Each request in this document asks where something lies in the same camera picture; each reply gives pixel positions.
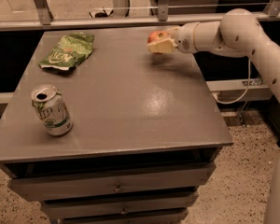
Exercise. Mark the red apple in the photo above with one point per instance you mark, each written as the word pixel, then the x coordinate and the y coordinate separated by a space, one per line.
pixel 157 35

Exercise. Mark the grey drawer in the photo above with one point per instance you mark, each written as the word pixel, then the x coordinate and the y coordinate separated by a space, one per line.
pixel 170 216
pixel 120 205
pixel 113 182

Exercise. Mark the bottom grey drawer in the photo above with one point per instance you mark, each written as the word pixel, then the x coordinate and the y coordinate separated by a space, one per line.
pixel 170 216

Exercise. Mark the green white 7up can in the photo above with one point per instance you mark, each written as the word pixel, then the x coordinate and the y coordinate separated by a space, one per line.
pixel 51 109

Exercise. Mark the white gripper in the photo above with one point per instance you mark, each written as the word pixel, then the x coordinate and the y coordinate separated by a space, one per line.
pixel 186 38

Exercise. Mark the grey drawer cabinet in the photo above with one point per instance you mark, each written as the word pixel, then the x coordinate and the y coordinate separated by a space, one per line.
pixel 130 110

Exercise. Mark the metal window frame rail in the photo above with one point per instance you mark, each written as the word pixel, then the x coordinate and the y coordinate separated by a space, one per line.
pixel 18 15

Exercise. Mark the green chip bag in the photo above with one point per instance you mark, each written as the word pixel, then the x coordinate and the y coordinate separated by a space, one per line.
pixel 69 52

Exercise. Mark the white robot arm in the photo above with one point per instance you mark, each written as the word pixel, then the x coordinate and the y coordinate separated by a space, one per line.
pixel 237 34

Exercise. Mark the middle grey drawer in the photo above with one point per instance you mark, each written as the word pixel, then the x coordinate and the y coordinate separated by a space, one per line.
pixel 120 205

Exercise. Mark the top grey drawer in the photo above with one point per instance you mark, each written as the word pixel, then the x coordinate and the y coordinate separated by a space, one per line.
pixel 113 182

